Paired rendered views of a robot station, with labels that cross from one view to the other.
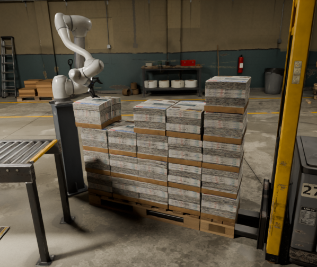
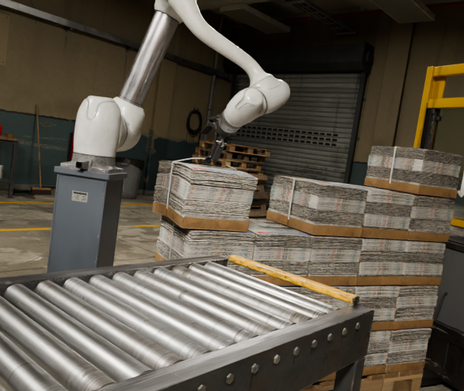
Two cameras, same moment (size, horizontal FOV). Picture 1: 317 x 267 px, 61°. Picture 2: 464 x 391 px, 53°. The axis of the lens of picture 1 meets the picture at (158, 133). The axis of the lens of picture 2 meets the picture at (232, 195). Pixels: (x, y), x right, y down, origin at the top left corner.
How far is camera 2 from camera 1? 2.37 m
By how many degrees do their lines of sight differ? 51
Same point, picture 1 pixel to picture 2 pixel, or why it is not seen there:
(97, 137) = (231, 251)
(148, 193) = not seen: hidden behind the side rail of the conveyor
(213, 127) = (424, 218)
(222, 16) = (48, 57)
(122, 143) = (283, 260)
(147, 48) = not seen: outside the picture
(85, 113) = (218, 195)
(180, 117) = (386, 203)
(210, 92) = (427, 167)
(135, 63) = not seen: outside the picture
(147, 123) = (337, 216)
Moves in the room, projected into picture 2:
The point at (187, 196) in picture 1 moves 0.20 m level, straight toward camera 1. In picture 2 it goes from (374, 341) to (413, 358)
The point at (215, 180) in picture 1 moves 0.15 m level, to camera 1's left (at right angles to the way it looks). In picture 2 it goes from (413, 303) to (403, 309)
